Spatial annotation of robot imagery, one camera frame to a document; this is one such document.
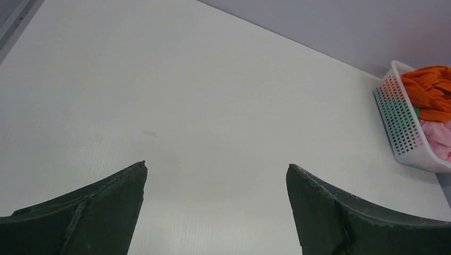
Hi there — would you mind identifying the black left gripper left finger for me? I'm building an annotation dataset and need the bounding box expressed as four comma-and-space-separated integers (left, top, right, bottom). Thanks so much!
1, 161, 148, 254

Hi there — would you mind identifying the white plastic laundry basket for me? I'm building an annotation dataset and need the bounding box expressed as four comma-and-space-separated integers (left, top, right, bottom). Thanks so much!
373, 60, 450, 174

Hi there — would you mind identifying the pink t shirt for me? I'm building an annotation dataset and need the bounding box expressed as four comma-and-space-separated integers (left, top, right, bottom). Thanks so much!
421, 120, 450, 162

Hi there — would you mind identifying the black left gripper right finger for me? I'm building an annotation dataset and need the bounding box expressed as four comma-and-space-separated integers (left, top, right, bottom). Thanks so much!
286, 164, 450, 254

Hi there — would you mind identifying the orange t shirt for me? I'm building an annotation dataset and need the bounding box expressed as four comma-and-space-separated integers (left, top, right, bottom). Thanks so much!
401, 65, 450, 123

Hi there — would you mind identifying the green t shirt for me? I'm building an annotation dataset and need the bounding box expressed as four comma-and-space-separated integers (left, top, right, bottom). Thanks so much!
414, 107, 420, 119

